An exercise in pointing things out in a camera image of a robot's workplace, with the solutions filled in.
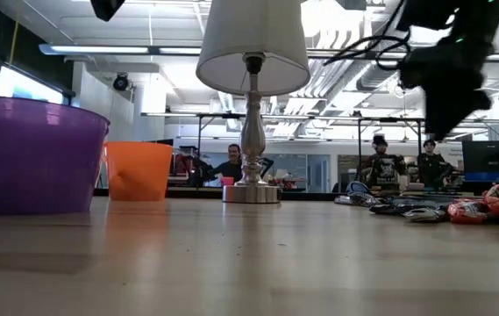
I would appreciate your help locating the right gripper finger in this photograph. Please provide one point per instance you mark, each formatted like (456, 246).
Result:
(442, 118)
(475, 103)

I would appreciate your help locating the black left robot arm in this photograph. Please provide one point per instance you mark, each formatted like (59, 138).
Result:
(106, 8)

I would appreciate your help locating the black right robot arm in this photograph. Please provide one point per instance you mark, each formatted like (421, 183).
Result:
(472, 15)

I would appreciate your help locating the person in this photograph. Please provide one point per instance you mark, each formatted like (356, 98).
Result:
(433, 169)
(385, 169)
(231, 169)

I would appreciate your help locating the black computer monitor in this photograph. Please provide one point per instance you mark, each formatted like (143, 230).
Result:
(490, 158)

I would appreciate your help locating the blue white round object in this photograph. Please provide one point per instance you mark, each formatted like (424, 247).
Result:
(356, 188)

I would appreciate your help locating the black ceiling box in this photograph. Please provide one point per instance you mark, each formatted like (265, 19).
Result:
(351, 4)

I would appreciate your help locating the long ceiling light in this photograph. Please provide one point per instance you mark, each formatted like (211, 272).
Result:
(319, 55)
(100, 49)

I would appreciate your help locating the white shade silver table lamp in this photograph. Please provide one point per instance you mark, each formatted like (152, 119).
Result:
(253, 44)

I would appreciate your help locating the pink cup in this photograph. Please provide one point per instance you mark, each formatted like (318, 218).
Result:
(227, 181)

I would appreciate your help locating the red equipment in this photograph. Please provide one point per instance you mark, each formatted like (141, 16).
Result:
(183, 164)

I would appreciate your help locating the orange pumpkin bucket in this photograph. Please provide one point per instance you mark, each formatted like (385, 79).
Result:
(139, 175)

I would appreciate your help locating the purple plastic bucket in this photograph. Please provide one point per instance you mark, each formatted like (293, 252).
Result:
(34, 167)

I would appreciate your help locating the bright window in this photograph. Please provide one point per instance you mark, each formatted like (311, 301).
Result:
(25, 88)

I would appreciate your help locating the silver ceiling duct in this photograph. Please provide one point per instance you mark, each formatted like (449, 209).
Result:
(374, 81)

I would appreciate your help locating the black background rig frame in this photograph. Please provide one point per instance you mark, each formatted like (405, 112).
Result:
(214, 116)

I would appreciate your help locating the black aluminium table frame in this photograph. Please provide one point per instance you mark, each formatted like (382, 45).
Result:
(187, 193)

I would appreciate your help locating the black wall camera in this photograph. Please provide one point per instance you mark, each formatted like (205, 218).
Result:
(120, 82)

